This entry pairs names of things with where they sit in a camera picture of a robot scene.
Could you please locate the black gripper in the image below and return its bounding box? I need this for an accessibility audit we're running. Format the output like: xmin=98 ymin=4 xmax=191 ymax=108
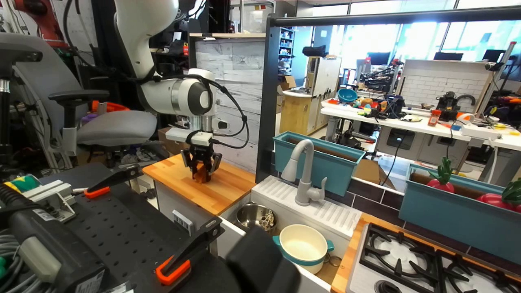
xmin=181 ymin=130 xmax=224 ymax=174

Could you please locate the orange plush toy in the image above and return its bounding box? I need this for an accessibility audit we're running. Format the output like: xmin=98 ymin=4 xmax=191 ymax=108
xmin=193 ymin=167 xmax=211 ymax=183

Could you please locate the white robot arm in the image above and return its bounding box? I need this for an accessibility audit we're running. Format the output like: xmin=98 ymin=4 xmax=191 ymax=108
xmin=115 ymin=0 xmax=222 ymax=182

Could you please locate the grey toy faucet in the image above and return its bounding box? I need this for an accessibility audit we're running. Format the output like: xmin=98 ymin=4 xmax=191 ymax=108
xmin=282 ymin=138 xmax=328 ymax=206

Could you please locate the red toy radish left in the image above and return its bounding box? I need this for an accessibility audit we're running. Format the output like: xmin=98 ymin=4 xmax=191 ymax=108
xmin=429 ymin=157 xmax=455 ymax=191

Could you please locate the red toy radish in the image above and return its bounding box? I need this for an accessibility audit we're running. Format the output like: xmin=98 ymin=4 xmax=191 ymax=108
xmin=479 ymin=177 xmax=521 ymax=211
xmin=429 ymin=157 xmax=455 ymax=191

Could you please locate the red toy radish right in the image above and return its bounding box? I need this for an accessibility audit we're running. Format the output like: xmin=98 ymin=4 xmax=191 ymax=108
xmin=479 ymin=177 xmax=521 ymax=211

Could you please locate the cardboard box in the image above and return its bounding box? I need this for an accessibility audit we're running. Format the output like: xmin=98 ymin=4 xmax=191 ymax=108
xmin=159 ymin=126 xmax=190 ymax=154

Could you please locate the wooden butcher block counter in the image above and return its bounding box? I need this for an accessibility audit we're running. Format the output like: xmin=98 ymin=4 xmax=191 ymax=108
xmin=144 ymin=154 xmax=256 ymax=214

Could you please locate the steel sink bowl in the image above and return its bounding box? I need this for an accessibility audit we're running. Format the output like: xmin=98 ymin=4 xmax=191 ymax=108
xmin=235 ymin=201 xmax=277 ymax=230

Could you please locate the white ribbed drainboard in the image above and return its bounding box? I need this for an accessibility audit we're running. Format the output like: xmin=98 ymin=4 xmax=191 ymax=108
xmin=253 ymin=175 xmax=362 ymax=239

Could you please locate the white brick backsplash panel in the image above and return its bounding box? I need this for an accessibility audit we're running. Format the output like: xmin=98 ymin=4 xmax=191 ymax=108
xmin=196 ymin=38 xmax=264 ymax=172

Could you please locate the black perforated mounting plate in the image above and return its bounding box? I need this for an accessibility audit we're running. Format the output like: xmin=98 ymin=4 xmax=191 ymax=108
xmin=67 ymin=183 xmax=242 ymax=293

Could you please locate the black rounded foreground object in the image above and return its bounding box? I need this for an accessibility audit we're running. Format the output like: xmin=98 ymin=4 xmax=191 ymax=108
xmin=225 ymin=227 xmax=302 ymax=293

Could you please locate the left teal planter box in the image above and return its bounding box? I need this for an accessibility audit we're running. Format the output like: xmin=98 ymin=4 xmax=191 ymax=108
xmin=274 ymin=131 xmax=367 ymax=195

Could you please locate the teal planter box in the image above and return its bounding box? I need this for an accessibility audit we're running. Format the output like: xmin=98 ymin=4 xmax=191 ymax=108
xmin=400 ymin=164 xmax=521 ymax=265
xmin=274 ymin=131 xmax=367 ymax=195

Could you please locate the white pot with teal rim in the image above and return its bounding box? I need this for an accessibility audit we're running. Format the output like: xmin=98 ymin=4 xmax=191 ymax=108
xmin=273 ymin=224 xmax=336 ymax=273

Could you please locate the grey office chair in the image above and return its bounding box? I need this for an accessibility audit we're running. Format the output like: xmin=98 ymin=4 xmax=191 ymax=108
xmin=0 ymin=32 xmax=157 ymax=165

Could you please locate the white background table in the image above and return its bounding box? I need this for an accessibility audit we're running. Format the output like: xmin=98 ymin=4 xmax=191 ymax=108
xmin=321 ymin=102 xmax=521 ymax=151

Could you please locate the black stove grate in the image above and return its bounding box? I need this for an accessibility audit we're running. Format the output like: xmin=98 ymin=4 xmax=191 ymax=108
xmin=349 ymin=224 xmax=521 ymax=293

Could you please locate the right teal planter box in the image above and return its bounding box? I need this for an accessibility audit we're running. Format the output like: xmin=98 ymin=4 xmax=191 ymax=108
xmin=400 ymin=164 xmax=521 ymax=265

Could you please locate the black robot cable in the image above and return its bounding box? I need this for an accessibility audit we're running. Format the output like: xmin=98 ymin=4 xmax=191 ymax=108
xmin=186 ymin=71 xmax=251 ymax=151

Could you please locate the far orange-handled clamp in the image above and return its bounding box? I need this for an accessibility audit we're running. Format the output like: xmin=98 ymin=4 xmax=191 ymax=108
xmin=84 ymin=165 xmax=142 ymax=200

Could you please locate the orange-handled clamp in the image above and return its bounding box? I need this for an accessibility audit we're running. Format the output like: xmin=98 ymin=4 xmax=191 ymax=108
xmin=84 ymin=165 xmax=142 ymax=200
xmin=155 ymin=217 xmax=224 ymax=286

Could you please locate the near orange-handled clamp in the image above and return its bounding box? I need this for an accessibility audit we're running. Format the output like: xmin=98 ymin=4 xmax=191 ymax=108
xmin=155 ymin=217 xmax=224 ymax=286

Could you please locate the black metal frame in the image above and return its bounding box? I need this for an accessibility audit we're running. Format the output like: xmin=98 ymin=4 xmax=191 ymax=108
xmin=256 ymin=4 xmax=521 ymax=182

